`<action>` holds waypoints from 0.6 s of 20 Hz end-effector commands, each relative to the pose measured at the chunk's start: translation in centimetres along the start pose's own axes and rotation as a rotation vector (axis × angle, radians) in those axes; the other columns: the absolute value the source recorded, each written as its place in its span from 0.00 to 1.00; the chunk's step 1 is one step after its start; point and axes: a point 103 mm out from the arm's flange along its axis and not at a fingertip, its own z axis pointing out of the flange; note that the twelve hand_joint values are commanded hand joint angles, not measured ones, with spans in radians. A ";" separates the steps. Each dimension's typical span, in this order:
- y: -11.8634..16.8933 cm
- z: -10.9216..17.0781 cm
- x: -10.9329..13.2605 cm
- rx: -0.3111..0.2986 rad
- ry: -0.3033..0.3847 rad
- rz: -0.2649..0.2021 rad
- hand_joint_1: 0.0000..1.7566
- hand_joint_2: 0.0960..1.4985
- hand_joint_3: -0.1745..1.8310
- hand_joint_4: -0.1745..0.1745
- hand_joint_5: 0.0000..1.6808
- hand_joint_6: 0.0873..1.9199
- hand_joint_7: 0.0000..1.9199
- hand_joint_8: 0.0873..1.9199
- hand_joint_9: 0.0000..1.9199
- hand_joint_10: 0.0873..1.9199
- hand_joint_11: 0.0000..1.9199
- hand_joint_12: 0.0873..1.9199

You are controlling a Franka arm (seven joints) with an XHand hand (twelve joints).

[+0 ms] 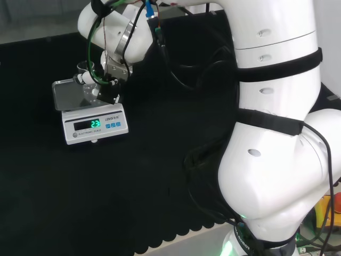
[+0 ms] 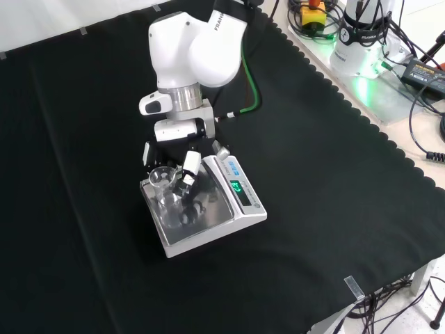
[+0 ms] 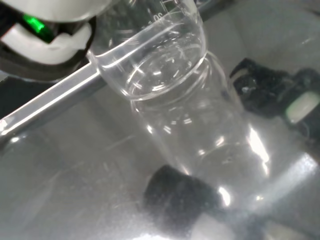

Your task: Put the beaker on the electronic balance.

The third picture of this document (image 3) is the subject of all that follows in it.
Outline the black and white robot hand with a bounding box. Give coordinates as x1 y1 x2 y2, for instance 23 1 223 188
0 0 118 82

